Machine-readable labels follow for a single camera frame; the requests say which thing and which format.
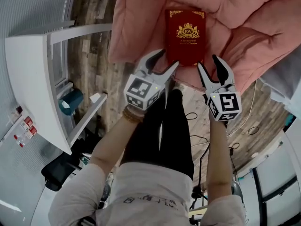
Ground person's grey printed t-shirt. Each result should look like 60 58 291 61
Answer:
48 161 246 226

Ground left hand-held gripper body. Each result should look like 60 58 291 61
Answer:
123 65 176 111

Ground brown bead bracelet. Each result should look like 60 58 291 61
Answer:
121 105 144 124

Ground small teal object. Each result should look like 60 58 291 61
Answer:
283 113 297 127

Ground black bag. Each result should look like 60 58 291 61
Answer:
41 153 82 192

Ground dark teal waste bin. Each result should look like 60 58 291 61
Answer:
58 88 85 117

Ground light blue covered side table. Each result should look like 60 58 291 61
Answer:
258 48 301 114

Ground person's right forearm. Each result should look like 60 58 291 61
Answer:
206 116 234 202

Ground person's black trousers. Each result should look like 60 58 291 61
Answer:
120 88 195 181

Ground person's left forearm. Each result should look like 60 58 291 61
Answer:
90 113 142 174

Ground plain white side table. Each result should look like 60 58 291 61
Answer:
4 20 113 155

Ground black cable with plug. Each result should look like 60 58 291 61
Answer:
227 142 241 175

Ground red book with gold crest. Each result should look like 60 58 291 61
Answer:
164 8 207 68

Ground black strap buckle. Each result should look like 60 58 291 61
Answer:
79 217 95 226

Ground pink cushioned armchair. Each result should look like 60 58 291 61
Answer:
108 0 301 96

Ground white glass-door cabinet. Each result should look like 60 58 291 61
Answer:
235 126 301 226

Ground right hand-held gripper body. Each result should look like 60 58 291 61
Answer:
205 83 243 122

